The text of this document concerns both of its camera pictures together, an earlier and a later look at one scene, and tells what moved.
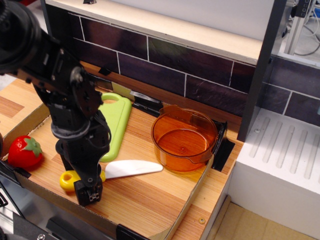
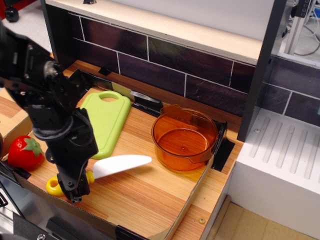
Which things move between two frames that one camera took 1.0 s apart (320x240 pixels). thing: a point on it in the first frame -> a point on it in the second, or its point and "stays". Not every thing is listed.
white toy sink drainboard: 277,173 stays
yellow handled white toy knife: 68,179 -> 101,167
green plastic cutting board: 116,110 stays
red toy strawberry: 24,152 stays
